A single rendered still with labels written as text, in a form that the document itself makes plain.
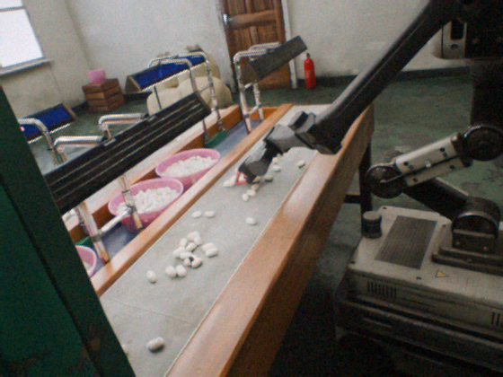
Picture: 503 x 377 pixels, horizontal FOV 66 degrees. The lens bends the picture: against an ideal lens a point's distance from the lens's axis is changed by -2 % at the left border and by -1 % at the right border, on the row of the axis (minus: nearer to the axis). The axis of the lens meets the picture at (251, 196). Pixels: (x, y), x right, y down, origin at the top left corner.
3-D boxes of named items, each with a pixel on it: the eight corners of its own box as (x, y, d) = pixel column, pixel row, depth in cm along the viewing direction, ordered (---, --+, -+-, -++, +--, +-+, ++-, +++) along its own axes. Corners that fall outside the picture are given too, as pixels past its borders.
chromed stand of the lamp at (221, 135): (227, 135, 209) (209, 49, 188) (208, 151, 193) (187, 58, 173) (197, 136, 217) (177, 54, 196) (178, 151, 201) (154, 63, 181)
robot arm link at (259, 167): (295, 140, 123) (274, 124, 122) (288, 159, 115) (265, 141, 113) (273, 163, 131) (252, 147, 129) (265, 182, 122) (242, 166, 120)
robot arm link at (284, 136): (346, 136, 84) (307, 105, 82) (330, 158, 84) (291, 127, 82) (295, 141, 126) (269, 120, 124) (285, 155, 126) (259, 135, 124)
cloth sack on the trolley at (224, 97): (237, 103, 451) (231, 70, 433) (208, 125, 393) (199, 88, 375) (195, 106, 473) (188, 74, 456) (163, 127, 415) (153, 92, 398)
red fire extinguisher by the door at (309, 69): (317, 85, 547) (314, 49, 525) (314, 89, 533) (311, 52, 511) (308, 86, 553) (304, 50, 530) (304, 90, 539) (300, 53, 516)
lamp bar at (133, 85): (209, 60, 214) (207, 47, 210) (139, 92, 165) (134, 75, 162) (197, 61, 217) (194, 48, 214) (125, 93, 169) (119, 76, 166)
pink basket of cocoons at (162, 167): (234, 169, 168) (230, 148, 164) (204, 199, 148) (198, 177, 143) (183, 167, 180) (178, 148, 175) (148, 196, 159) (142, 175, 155)
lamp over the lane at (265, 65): (307, 49, 190) (306, 34, 186) (259, 83, 141) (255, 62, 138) (292, 51, 193) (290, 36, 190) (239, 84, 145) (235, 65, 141)
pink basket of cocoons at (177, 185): (195, 196, 152) (189, 173, 148) (180, 234, 129) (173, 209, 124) (130, 204, 155) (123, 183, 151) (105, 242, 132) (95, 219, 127)
